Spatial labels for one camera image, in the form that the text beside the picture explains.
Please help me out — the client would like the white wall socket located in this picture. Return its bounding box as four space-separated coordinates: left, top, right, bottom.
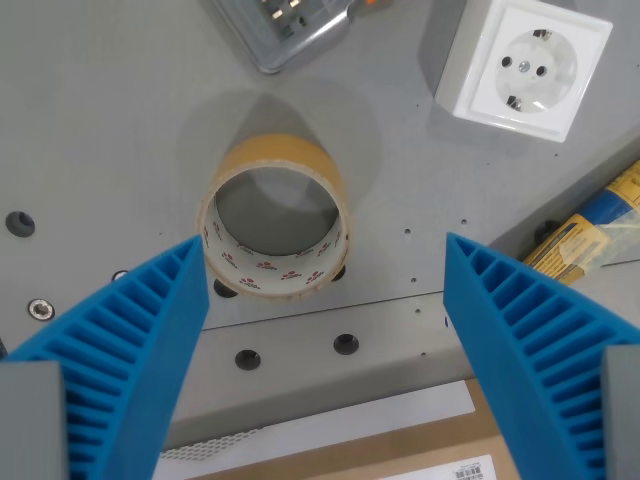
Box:
433 0 614 144

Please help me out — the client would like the brown cardboard box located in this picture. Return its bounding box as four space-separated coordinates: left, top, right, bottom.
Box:
152 378 521 480

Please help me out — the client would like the brown packing tape roll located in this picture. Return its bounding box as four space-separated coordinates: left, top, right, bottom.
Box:
197 133 353 304

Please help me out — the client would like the silver hex bolt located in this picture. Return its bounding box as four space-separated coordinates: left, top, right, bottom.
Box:
28 298 55 322

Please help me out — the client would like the grey transparent-lid socket box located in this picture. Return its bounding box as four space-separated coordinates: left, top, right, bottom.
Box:
203 0 391 76

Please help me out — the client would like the yellow blue wrapped package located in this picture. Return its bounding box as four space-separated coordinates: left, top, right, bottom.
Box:
521 160 640 286

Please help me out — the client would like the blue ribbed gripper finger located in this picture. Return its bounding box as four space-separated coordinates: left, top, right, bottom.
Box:
0 234 211 480
443 231 640 480

